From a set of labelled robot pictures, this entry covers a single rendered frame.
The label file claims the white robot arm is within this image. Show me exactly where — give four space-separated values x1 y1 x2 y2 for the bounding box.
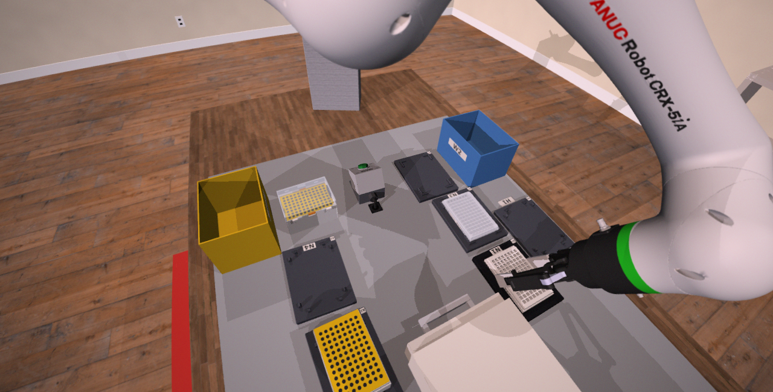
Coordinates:
265 0 773 301

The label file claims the yellow open-top bin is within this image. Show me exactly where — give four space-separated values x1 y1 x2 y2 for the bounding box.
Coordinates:
197 166 281 274

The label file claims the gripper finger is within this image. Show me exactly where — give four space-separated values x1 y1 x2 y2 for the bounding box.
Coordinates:
495 256 568 291
527 248 570 268

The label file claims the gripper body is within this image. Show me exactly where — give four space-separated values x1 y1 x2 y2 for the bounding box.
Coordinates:
553 239 601 289

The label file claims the blue open-top bin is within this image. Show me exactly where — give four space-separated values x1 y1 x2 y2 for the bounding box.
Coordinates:
437 110 519 188

